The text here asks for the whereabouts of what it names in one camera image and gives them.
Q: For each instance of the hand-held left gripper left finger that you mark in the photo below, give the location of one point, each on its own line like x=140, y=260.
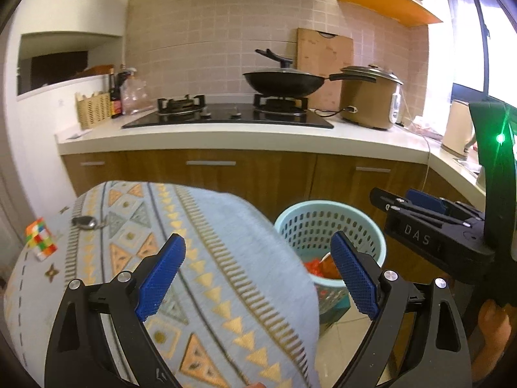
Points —
x=161, y=275

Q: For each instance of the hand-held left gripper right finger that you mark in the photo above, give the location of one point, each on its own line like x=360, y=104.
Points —
x=355, y=275

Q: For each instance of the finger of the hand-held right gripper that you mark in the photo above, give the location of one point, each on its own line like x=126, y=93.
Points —
x=424, y=200
x=387, y=200

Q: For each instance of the orange paper cup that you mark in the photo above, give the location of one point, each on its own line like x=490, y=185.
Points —
x=331, y=266

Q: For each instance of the red plastic bag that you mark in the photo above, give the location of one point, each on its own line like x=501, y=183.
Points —
x=313, y=267

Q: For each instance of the light blue plastic basket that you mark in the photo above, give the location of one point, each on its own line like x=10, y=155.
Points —
x=307, y=226

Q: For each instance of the person's right hand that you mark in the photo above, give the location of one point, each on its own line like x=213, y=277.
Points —
x=490, y=323

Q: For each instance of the teal plastic container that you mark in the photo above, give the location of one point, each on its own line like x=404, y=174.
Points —
x=335, y=309

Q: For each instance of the blue patterned table cloth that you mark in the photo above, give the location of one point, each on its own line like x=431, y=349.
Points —
x=226, y=250

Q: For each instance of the crumpled plastic bag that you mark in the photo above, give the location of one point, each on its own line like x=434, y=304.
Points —
x=424, y=127

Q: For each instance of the cream electric kettle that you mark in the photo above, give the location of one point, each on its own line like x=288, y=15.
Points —
x=456, y=129

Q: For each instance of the small grey metal object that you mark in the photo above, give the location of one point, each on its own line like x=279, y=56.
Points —
x=85, y=222

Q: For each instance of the brown rice cooker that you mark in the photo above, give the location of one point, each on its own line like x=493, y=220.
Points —
x=363, y=101

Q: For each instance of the wooden kitchen counter cabinet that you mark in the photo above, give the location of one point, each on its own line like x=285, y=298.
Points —
x=266, y=182

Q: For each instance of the colourful puzzle cube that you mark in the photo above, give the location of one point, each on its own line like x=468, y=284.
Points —
x=40, y=240

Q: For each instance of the wooden cutting board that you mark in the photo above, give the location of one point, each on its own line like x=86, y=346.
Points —
x=323, y=56

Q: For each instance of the black wok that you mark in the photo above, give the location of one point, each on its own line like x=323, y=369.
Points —
x=282, y=83

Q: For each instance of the white paper slip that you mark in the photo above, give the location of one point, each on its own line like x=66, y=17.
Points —
x=78, y=134

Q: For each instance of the black gas stove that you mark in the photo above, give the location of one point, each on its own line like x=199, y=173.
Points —
x=226, y=117

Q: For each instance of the dark sauce bottle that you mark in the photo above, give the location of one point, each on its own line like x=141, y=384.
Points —
x=116, y=103

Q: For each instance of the glass wok lid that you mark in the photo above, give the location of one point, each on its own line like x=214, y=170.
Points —
x=278, y=58

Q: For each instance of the wicker basket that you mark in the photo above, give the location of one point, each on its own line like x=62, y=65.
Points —
x=93, y=109

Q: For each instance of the kitchen window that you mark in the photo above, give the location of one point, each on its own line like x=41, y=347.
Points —
x=480, y=28

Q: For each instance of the clear plastic bag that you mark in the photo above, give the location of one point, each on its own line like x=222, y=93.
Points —
x=135, y=95

